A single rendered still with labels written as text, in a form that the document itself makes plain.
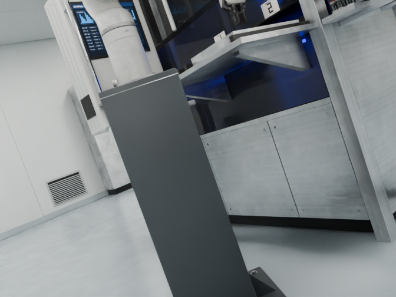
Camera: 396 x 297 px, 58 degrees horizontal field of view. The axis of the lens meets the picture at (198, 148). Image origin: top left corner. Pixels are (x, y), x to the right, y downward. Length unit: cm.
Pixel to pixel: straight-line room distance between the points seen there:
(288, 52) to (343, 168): 51
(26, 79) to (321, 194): 573
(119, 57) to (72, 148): 543
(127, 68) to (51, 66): 569
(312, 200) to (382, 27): 81
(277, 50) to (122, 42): 56
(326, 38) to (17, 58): 588
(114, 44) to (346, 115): 88
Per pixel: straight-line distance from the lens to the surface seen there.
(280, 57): 138
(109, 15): 124
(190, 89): 170
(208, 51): 131
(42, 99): 665
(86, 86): 194
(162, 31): 221
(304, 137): 159
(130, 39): 121
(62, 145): 655
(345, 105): 145
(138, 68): 119
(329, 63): 145
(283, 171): 174
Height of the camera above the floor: 67
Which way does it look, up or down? 4 degrees down
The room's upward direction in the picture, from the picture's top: 19 degrees counter-clockwise
